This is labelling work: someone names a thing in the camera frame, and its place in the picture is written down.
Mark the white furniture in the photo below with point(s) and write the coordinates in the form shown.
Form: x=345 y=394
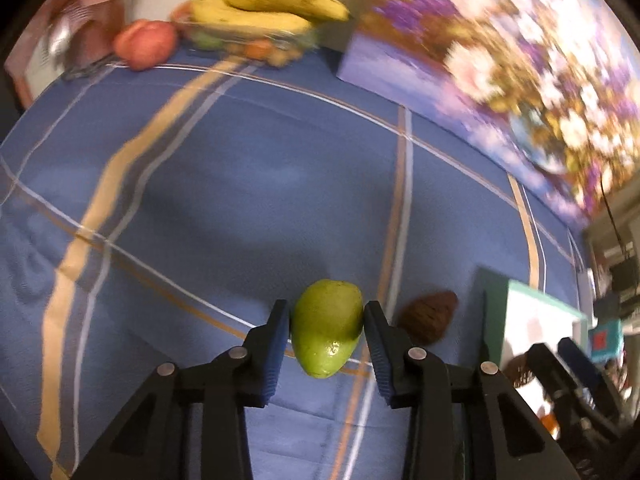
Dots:
x=600 y=250

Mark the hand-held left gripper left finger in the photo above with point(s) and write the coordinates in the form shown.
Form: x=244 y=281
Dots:
x=277 y=345

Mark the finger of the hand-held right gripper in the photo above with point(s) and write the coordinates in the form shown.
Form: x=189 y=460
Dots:
x=582 y=362
x=547 y=365

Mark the green white box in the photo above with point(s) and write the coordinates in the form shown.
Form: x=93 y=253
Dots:
x=530 y=310

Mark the yellow banana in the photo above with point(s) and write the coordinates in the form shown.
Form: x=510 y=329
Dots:
x=290 y=2
x=250 y=21

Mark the small orange fruit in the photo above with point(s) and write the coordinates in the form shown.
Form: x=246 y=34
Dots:
x=259 y=50

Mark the blue plaid blanket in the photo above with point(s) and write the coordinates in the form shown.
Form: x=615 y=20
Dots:
x=250 y=160

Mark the flower painting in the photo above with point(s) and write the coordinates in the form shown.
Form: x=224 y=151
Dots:
x=500 y=60

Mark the green mango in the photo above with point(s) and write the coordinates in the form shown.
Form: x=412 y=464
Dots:
x=325 y=325

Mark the dark brown avocado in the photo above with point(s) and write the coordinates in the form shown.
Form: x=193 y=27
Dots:
x=430 y=317
x=517 y=370

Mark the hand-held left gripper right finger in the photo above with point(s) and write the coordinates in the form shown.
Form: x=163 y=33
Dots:
x=380 y=360

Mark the red apple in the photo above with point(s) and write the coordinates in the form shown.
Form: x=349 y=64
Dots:
x=145 y=45

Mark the orange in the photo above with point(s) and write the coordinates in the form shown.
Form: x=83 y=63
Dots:
x=550 y=422

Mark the glass fruit bowl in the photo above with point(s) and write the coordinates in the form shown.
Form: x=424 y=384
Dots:
x=295 y=45

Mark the black power adapter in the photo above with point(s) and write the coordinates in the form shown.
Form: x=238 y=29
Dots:
x=625 y=276

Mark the teal box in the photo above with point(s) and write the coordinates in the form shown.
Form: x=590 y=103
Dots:
x=605 y=340

